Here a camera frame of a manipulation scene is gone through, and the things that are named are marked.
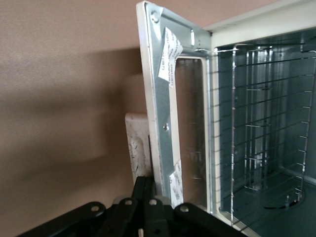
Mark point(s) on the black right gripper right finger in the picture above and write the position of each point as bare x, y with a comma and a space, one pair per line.
158, 219

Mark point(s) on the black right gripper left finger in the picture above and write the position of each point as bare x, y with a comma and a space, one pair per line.
118, 217

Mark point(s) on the cream toaster oven body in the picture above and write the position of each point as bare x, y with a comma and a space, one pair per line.
247, 27

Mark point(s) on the white printed sticker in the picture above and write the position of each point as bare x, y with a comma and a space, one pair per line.
176, 185
170, 59

